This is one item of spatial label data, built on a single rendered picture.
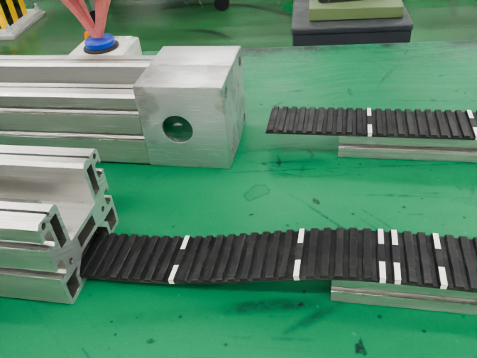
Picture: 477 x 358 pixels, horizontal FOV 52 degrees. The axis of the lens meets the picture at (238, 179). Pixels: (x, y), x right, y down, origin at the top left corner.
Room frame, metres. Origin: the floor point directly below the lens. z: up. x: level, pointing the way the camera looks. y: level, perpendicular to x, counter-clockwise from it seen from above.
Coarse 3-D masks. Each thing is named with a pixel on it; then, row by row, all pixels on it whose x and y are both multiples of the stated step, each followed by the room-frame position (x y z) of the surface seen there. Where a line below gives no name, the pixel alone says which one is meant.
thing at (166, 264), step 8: (160, 240) 0.31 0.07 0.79; (168, 240) 0.31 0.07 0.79; (176, 240) 0.31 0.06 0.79; (160, 248) 0.30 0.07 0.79; (168, 248) 0.30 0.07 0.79; (176, 248) 0.30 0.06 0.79; (160, 256) 0.29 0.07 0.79; (168, 256) 0.29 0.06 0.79; (152, 264) 0.28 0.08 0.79; (160, 264) 0.28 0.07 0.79; (168, 264) 0.28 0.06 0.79; (152, 272) 0.27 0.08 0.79; (160, 272) 0.27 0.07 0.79; (168, 272) 0.27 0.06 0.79; (144, 280) 0.27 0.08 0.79; (152, 280) 0.27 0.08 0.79; (160, 280) 0.26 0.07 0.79
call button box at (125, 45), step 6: (114, 36) 0.68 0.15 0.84; (120, 36) 0.68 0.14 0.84; (126, 36) 0.67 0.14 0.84; (120, 42) 0.66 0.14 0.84; (126, 42) 0.65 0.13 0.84; (132, 42) 0.65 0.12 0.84; (138, 42) 0.67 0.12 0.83; (78, 48) 0.65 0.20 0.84; (84, 48) 0.64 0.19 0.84; (108, 48) 0.63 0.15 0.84; (114, 48) 0.63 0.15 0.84; (120, 48) 0.63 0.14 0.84; (126, 48) 0.63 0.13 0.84; (132, 48) 0.64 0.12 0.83; (138, 48) 0.66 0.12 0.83; (72, 54) 0.63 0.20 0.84; (78, 54) 0.63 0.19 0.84; (84, 54) 0.63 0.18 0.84; (90, 54) 0.62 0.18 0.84; (96, 54) 0.62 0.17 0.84; (102, 54) 0.62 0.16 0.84; (108, 54) 0.62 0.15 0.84; (114, 54) 0.61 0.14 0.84; (120, 54) 0.61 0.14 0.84; (126, 54) 0.62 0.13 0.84; (132, 54) 0.64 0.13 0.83; (138, 54) 0.66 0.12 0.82
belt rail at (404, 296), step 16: (336, 288) 0.24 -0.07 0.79; (352, 288) 0.24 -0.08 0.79; (368, 288) 0.23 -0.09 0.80; (384, 288) 0.23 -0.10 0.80; (400, 288) 0.22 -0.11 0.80; (416, 288) 0.22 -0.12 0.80; (432, 288) 0.22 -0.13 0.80; (368, 304) 0.23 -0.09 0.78; (384, 304) 0.23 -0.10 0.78; (400, 304) 0.22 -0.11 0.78; (416, 304) 0.22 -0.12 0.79; (432, 304) 0.22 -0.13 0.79; (448, 304) 0.21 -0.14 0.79; (464, 304) 0.21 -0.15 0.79
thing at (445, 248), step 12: (432, 240) 0.25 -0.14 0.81; (444, 240) 0.25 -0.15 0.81; (432, 252) 0.24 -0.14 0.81; (444, 252) 0.24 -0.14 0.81; (456, 252) 0.24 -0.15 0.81; (432, 264) 0.23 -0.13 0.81; (444, 264) 0.23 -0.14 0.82; (456, 264) 0.23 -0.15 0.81; (444, 276) 0.22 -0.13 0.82; (456, 276) 0.22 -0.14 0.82; (444, 288) 0.21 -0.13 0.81; (456, 288) 0.21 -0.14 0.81
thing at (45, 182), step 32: (0, 160) 0.35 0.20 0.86; (32, 160) 0.34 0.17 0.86; (64, 160) 0.34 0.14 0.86; (96, 160) 0.35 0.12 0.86; (0, 192) 0.35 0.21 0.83; (32, 192) 0.34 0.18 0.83; (64, 192) 0.33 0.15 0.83; (96, 192) 0.33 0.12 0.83; (0, 224) 0.26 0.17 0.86; (32, 224) 0.26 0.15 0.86; (64, 224) 0.28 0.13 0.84; (96, 224) 0.32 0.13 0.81; (0, 256) 0.27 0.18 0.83; (32, 256) 0.26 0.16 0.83; (64, 256) 0.27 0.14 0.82; (0, 288) 0.27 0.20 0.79; (32, 288) 0.26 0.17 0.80; (64, 288) 0.26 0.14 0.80
